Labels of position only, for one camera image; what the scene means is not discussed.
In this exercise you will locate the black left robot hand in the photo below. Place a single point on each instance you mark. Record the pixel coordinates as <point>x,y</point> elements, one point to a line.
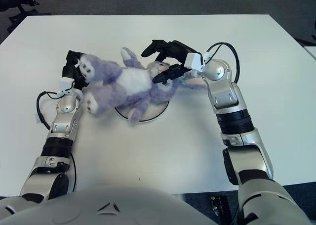
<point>69,70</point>

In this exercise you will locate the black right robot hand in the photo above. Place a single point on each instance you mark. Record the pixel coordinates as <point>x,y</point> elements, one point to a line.
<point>177,49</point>

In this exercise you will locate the purple plush bunny doll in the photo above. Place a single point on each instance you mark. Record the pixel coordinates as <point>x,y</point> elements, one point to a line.
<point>133,81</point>

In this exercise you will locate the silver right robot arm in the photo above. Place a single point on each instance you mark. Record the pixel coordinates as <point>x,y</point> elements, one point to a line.
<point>227,103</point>

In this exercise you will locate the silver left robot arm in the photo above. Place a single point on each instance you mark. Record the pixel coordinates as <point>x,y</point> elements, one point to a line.
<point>65,111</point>

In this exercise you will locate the white plate with black rim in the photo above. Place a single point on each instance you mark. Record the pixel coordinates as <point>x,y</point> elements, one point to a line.
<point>153,113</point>

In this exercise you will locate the black office chair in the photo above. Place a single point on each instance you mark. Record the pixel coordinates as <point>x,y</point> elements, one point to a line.
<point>12,0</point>

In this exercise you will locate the black chair base leg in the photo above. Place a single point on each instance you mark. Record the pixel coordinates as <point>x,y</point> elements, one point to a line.
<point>306,41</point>

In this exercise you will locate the white neighbouring table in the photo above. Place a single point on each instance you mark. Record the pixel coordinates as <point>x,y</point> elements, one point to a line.
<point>311,52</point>

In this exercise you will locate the silver robot torso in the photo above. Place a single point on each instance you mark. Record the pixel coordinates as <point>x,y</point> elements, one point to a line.
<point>111,207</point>

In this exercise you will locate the white left wrist mount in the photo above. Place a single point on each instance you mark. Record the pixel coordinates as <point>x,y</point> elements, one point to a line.
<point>66,82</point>

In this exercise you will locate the white wrist mount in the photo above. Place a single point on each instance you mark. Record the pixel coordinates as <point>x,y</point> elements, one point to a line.
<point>195,61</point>
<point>66,82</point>

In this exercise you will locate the white right wrist mount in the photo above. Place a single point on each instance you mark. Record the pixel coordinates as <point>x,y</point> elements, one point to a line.
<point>195,61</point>

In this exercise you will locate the black metal bracket with screws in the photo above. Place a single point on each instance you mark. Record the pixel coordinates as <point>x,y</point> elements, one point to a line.
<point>219,207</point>

